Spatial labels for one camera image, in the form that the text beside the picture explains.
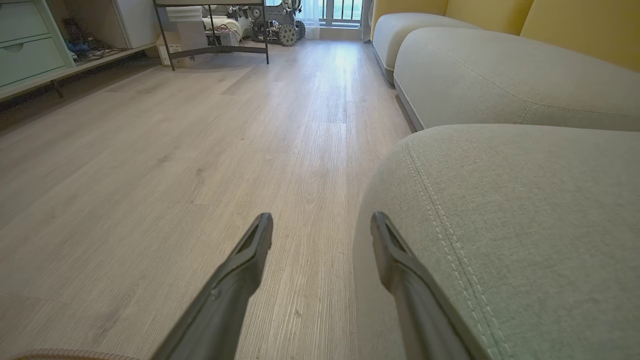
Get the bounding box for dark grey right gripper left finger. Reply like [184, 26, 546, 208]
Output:
[151, 212, 274, 360]

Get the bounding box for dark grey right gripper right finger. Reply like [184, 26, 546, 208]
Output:
[370, 211, 493, 360]

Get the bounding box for grey sofa seat cushion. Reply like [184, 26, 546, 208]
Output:
[393, 27, 640, 132]
[372, 12, 481, 85]
[352, 124, 640, 360]

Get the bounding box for cream perforated laundry basket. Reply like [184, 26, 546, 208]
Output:
[15, 348, 143, 360]

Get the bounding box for brown cardboard box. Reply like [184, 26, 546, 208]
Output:
[156, 32, 211, 67]

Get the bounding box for white stacked boxes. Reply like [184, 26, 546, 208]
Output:
[165, 6, 208, 48]

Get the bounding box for mint green low cabinet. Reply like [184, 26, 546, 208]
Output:
[0, 0, 161, 101]

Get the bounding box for balcony window railing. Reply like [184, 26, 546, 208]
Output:
[320, 0, 363, 28]

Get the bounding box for yellow sofa back cushion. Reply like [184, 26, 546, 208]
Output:
[445, 0, 535, 36]
[371, 0, 449, 38]
[520, 0, 640, 71]

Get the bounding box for mint green cabinet drawer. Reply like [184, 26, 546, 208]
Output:
[0, 37, 68, 88]
[0, 0, 50, 43]

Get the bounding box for black metal frame table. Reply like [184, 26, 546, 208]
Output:
[152, 0, 271, 71]

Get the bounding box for white box with wires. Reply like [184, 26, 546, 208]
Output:
[205, 29, 241, 47]

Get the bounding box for tangled dark cables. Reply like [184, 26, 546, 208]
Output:
[62, 17, 116, 63]

